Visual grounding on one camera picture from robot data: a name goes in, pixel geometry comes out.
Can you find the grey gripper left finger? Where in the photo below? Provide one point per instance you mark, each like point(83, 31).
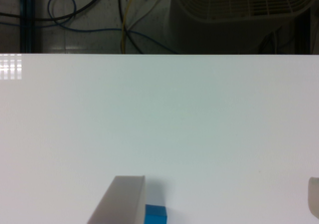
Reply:
point(123, 203)

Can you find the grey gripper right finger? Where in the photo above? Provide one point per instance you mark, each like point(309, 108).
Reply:
point(313, 196)

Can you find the small blue block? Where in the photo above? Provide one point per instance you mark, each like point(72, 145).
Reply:
point(155, 215)

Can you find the white plastic fan housing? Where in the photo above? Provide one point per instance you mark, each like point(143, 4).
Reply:
point(226, 26)

